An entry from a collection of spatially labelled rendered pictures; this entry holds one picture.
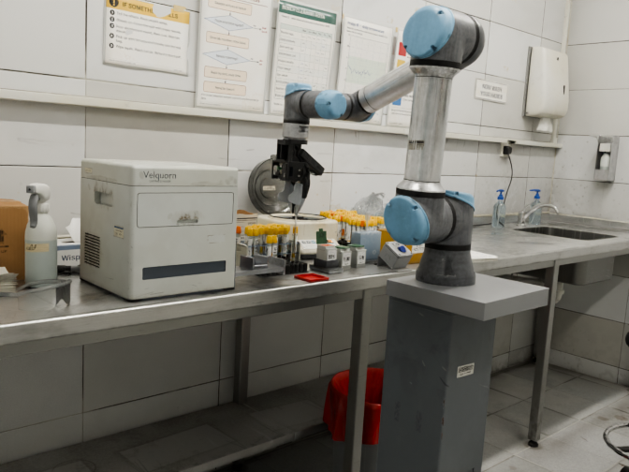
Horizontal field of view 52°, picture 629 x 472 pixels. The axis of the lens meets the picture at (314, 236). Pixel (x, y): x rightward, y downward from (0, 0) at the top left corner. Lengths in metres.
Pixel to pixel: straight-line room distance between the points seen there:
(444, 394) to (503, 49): 2.35
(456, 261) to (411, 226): 0.19
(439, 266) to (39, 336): 0.91
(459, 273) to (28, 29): 1.34
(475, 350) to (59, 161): 1.29
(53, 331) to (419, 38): 0.98
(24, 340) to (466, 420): 1.05
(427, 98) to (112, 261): 0.80
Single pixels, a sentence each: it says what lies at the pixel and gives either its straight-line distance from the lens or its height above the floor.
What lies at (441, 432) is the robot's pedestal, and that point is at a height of 0.57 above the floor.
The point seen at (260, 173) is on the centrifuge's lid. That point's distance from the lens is 2.35.
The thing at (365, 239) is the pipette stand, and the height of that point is 0.95.
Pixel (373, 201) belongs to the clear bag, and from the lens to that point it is 2.65.
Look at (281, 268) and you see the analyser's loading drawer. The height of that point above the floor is 0.91.
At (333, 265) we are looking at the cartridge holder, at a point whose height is 0.90.
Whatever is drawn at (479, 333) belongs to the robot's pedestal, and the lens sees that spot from 1.68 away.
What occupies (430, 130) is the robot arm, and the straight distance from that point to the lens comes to 1.49.
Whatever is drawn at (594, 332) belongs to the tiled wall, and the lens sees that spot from 4.13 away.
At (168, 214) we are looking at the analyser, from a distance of 1.47.
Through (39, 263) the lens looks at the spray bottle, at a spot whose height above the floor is 0.93.
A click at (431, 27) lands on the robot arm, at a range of 1.48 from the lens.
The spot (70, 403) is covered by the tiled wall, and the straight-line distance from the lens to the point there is 2.22.
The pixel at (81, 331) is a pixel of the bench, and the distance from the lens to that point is 1.39.
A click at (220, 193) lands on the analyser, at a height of 1.11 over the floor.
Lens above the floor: 1.23
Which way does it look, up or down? 8 degrees down
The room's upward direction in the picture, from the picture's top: 3 degrees clockwise
